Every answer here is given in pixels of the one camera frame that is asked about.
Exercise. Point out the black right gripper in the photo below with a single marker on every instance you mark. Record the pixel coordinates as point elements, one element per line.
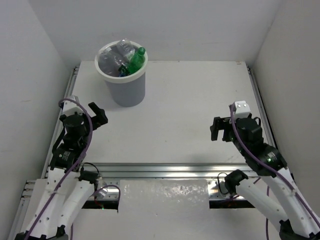
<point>218,123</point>

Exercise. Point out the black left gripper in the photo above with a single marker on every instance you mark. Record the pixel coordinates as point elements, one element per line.
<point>97,117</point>

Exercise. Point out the clear unlabelled bottle blue cap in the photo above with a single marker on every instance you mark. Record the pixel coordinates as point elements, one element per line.
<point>110,61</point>

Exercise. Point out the clear bottle dark green label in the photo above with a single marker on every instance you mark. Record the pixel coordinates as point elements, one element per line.
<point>123,71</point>

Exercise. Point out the green plastic bottle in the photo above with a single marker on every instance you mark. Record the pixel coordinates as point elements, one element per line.
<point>137,61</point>

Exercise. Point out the clear bottle green white label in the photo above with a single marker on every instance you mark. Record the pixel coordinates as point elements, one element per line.
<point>126,48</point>

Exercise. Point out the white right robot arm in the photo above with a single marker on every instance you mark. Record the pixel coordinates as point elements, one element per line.
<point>290,215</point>

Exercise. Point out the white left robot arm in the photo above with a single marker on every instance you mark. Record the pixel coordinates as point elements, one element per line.
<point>68,185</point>

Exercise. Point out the grey bin with white rim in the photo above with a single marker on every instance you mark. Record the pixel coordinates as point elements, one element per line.
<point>127,91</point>

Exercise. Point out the white front cover panel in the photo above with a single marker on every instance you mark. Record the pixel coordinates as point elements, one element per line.
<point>168,195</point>

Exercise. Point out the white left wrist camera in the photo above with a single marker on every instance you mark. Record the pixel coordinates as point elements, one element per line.
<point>69,108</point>

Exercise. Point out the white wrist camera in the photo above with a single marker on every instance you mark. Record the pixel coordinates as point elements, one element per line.
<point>240,109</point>
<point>69,108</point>

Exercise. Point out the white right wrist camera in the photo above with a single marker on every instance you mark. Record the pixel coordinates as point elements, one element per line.
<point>240,109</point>

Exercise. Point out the aluminium front rail frame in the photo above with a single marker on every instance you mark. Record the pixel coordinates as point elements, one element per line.
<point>113,173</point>

